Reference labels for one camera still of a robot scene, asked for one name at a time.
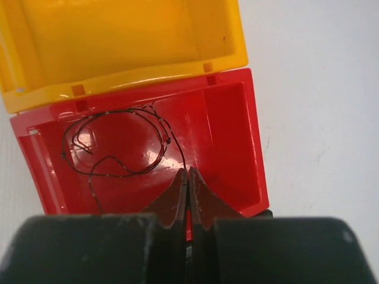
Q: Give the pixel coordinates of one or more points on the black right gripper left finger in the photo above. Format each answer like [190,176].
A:
[148,247]

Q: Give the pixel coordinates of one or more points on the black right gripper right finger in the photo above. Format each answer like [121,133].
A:
[230,248]

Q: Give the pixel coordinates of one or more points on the black plastic bin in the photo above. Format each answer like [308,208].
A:
[267,213]

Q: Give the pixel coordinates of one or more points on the red plastic bin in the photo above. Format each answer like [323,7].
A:
[116,152]

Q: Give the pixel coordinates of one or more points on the yellow plastic bin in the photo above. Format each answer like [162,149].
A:
[54,51]

